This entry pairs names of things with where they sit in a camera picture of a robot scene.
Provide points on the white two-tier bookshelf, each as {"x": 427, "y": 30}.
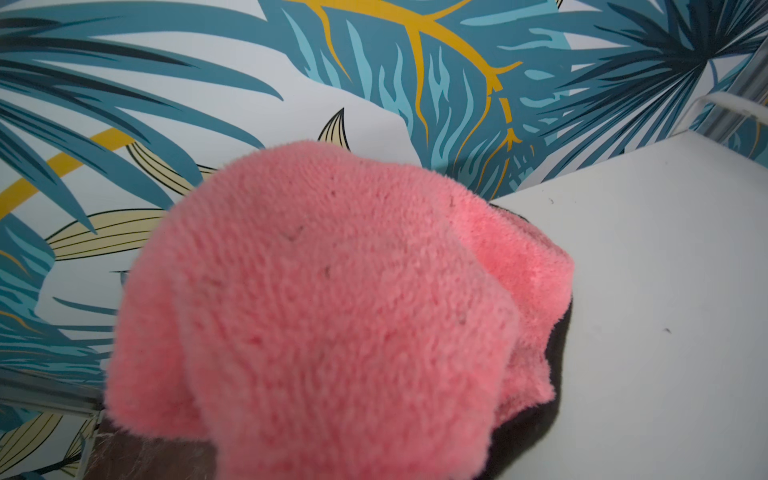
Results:
{"x": 664, "y": 370}

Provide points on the left aluminium frame post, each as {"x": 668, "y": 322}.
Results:
{"x": 33, "y": 392}

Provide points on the right aluminium frame post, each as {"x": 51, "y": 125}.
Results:
{"x": 728, "y": 109}

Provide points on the aluminium frame post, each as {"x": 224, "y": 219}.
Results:
{"x": 728, "y": 109}
{"x": 33, "y": 392}

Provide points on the pink fluffy cloth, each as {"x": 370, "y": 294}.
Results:
{"x": 316, "y": 315}

